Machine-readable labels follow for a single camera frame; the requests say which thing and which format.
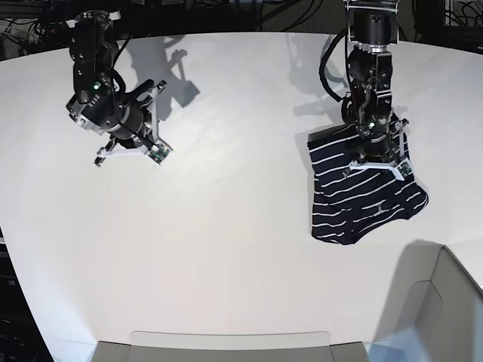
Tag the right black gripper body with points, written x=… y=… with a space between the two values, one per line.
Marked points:
x=124 y=120

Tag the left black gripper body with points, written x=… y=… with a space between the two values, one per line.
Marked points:
x=377 y=148

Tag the navy white striped T-shirt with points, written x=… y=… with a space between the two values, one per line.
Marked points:
x=347 y=207

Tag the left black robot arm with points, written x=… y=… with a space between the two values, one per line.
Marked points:
x=371 y=27

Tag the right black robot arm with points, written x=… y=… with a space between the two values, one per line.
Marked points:
x=101 y=103

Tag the grey bin right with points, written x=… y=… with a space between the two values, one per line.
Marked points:
x=433 y=310

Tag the grey bin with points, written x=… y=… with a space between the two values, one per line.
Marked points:
x=433 y=310
x=306 y=346

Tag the grey bin front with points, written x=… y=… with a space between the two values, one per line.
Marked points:
x=306 y=346

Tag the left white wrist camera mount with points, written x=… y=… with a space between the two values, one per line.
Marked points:
x=401 y=168

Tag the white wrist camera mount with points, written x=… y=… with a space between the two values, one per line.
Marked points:
x=147 y=147
x=401 y=168

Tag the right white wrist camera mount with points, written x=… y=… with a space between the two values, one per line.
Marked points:
x=147 y=147

